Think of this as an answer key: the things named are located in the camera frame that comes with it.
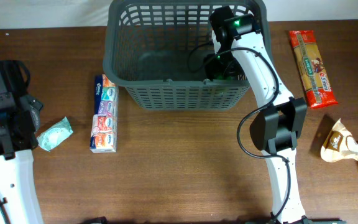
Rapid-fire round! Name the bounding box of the glutinous rice bag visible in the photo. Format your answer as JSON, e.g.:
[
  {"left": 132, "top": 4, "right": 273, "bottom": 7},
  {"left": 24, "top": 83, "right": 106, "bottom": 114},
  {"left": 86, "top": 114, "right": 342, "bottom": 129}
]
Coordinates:
[{"left": 320, "top": 119, "right": 358, "bottom": 162}]

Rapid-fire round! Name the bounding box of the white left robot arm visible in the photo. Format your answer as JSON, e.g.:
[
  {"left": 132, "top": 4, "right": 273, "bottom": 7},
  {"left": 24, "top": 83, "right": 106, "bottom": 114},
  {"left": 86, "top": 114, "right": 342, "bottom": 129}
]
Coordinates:
[{"left": 0, "top": 60, "right": 43, "bottom": 223}]

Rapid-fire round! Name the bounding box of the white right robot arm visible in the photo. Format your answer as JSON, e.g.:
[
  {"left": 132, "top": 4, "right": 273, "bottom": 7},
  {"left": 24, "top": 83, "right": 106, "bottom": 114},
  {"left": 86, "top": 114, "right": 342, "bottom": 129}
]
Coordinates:
[{"left": 202, "top": 6, "right": 309, "bottom": 223}]

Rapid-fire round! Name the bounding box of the red yellow spaghetti pack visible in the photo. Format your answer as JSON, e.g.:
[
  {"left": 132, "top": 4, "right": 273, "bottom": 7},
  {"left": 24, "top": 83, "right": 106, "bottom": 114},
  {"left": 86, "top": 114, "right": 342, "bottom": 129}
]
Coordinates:
[{"left": 289, "top": 30, "right": 338, "bottom": 109}]

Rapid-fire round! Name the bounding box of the green wet wipes packet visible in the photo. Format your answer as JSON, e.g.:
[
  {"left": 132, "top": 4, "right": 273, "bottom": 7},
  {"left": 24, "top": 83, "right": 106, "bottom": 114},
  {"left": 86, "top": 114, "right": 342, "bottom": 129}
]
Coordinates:
[{"left": 37, "top": 117, "right": 73, "bottom": 152}]

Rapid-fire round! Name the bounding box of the grey plastic basket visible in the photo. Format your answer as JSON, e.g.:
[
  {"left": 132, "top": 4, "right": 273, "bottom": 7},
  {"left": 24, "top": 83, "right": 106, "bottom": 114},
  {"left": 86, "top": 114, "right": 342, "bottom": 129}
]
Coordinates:
[{"left": 103, "top": 0, "right": 271, "bottom": 110}]

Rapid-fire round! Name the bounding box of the Kleenex tissue multipack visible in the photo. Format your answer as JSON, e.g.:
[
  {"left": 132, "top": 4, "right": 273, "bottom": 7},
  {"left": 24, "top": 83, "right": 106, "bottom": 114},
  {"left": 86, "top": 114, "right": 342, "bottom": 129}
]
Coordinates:
[{"left": 89, "top": 74, "right": 119, "bottom": 153}]

